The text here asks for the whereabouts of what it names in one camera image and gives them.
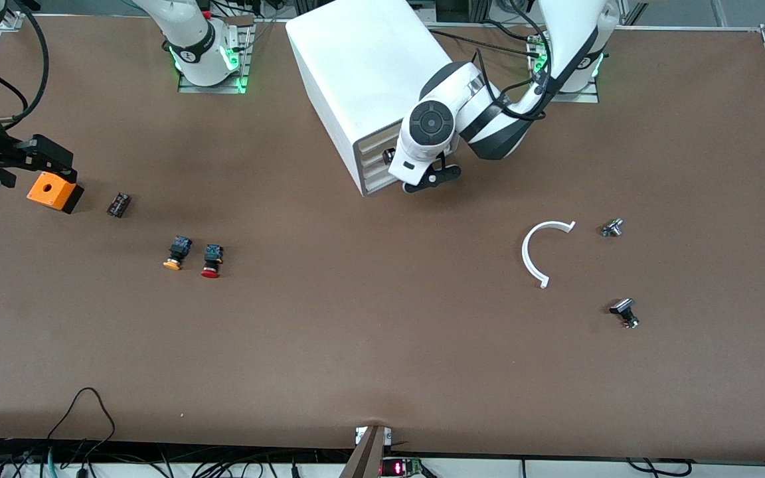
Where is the yellow push button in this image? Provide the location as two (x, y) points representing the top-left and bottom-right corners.
(163, 236), (193, 271)

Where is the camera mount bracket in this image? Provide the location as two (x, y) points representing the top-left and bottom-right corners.
(339, 425), (393, 478)

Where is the circuit board red display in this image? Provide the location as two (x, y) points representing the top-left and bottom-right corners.
(381, 457), (426, 477)

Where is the aluminium right arm base plate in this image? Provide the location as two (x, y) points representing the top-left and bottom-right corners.
(178, 17), (255, 94)

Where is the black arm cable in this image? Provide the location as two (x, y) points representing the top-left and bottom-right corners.
(442, 0), (556, 167)
(0, 0), (49, 130)

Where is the aluminium left arm base plate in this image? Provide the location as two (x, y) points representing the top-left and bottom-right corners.
(530, 27), (600, 104)

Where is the orange button enclosure box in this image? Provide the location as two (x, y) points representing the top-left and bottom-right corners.
(27, 171), (84, 214)

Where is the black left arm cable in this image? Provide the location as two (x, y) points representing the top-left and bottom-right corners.
(442, 0), (556, 167)

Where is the white curved plastic arc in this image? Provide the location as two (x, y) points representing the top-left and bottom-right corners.
(521, 220), (576, 289)

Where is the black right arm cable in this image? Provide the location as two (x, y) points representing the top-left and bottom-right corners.
(0, 0), (49, 130)

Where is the black table cable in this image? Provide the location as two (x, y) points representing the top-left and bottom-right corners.
(428, 20), (546, 60)

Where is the black head silver switch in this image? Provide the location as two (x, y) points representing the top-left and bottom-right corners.
(609, 298), (640, 329)

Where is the black looped cable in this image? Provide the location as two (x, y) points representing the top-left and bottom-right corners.
(37, 387), (118, 465)

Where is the red push button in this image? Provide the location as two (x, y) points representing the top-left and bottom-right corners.
(200, 244), (224, 279)

